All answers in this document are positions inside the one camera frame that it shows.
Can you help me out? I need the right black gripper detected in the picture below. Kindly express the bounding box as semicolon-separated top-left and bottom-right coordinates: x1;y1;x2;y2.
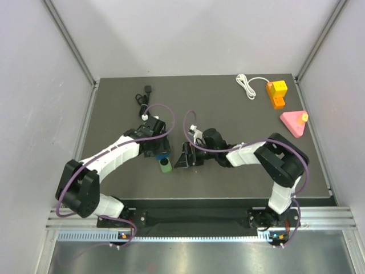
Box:
175;142;217;169

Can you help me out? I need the orange yellow cube socket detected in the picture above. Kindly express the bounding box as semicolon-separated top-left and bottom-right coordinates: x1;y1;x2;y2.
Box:
266;80;288;110

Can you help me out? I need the aluminium frame rail front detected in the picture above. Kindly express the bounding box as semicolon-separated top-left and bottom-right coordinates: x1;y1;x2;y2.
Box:
46;207;357;230

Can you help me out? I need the blue cube plug adapter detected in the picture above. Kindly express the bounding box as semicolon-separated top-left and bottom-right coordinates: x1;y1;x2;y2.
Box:
155;154;169;160

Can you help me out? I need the pink triangular socket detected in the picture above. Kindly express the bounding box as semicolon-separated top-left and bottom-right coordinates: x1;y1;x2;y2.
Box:
280;110;306;138

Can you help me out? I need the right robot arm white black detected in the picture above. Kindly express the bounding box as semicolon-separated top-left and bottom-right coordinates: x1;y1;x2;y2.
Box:
174;126;309;231

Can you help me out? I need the aluminium frame post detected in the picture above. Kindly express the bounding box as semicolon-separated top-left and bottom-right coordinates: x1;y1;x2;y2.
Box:
295;0;351;82
42;0;97;88

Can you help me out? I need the black power strip cable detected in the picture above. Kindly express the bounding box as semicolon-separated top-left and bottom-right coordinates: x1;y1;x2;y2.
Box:
134;84;152;116

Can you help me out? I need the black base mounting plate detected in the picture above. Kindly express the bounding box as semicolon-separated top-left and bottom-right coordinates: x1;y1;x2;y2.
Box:
96;207;299;229

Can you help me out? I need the grey slotted cable duct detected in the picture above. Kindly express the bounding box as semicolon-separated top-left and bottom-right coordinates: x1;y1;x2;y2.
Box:
57;231;285;243

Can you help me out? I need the aluminium frame post right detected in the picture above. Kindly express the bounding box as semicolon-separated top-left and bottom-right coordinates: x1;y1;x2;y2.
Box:
295;0;351;82

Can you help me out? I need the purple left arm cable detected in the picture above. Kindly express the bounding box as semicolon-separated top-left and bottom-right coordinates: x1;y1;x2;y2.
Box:
55;103;176;252

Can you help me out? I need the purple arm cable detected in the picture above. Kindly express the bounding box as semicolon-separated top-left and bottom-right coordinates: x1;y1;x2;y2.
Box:
182;110;310;248
55;103;176;252

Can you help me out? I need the green power strip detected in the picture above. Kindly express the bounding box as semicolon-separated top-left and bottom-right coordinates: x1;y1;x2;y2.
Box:
158;157;173;174

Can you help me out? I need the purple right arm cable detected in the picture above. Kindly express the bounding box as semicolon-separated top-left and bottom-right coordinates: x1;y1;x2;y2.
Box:
182;110;310;248

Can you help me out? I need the aluminium frame post left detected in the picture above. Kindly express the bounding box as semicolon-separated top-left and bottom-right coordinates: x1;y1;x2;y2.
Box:
42;0;97;88

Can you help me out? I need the white power cable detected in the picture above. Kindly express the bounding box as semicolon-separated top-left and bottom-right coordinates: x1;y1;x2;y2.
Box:
236;74;270;100

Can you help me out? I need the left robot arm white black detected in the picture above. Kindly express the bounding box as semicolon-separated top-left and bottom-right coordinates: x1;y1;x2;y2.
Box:
55;115;171;227

